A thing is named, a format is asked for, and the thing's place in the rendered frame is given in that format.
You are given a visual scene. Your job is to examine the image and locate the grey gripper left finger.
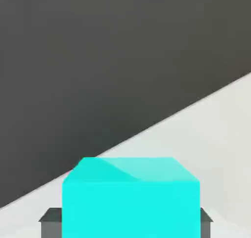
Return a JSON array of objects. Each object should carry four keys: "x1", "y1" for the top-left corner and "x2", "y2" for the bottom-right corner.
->
[{"x1": 38, "y1": 207, "x2": 63, "y2": 238}]

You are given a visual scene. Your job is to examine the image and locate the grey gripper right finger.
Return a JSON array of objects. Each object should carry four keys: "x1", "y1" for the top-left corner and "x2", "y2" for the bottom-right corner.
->
[{"x1": 200, "y1": 207, "x2": 214, "y2": 238}]

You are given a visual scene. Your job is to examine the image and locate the small cyan cube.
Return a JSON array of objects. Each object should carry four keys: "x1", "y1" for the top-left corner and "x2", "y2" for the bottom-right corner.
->
[{"x1": 62, "y1": 157, "x2": 201, "y2": 238}]

